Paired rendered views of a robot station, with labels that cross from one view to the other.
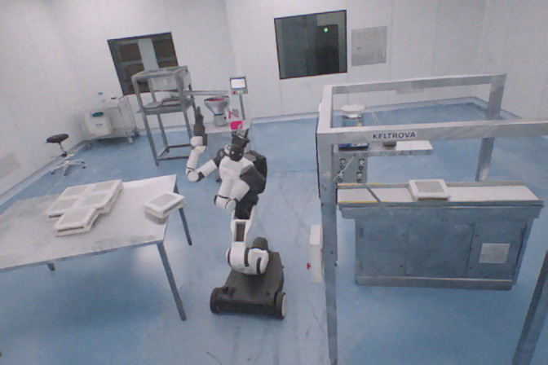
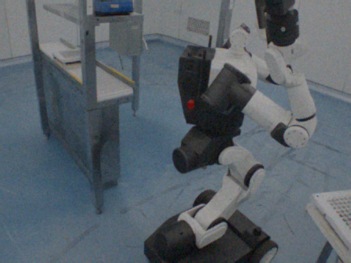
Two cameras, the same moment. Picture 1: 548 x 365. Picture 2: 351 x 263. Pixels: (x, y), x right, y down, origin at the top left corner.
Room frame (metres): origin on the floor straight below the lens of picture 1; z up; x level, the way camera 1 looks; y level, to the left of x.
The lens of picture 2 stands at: (3.35, 0.81, 1.53)
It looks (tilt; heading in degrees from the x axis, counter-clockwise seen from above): 29 degrees down; 218
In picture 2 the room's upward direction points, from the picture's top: 5 degrees clockwise
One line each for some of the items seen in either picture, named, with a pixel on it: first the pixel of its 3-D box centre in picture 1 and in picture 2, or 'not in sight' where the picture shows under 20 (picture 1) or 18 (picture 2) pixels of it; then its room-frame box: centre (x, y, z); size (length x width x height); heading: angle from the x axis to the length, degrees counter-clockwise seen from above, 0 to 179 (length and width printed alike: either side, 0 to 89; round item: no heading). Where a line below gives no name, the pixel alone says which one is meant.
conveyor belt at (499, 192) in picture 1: (431, 199); (72, 65); (2.12, -1.13, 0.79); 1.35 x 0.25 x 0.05; 77
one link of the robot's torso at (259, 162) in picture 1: (244, 175); (216, 85); (2.30, 0.21, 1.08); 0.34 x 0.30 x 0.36; 29
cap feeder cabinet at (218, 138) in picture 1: (232, 149); not in sight; (4.73, 0.54, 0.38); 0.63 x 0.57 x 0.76; 85
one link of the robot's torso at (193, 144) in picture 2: (247, 203); (205, 146); (2.35, 0.22, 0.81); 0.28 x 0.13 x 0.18; 165
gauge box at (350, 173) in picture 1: (350, 166); (125, 34); (2.12, -0.54, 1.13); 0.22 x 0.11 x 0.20; 77
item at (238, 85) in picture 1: (240, 98); not in sight; (4.86, 0.32, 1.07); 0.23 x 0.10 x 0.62; 85
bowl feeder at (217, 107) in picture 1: (223, 111); not in sight; (4.79, 0.58, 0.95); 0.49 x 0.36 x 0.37; 85
